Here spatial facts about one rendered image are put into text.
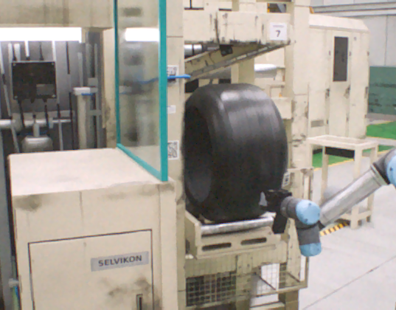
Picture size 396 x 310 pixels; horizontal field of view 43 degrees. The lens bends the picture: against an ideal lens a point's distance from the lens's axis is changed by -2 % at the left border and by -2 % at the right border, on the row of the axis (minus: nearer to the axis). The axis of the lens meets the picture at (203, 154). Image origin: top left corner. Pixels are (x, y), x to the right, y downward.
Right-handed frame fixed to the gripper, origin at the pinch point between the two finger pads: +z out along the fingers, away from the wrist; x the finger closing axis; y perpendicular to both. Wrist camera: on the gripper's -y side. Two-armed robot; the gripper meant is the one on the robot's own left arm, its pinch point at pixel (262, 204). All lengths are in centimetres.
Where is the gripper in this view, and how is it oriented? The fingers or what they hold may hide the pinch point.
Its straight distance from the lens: 203.7
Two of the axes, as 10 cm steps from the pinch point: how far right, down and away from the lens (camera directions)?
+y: -0.5, -10.0, -0.7
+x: -9.3, 0.7, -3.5
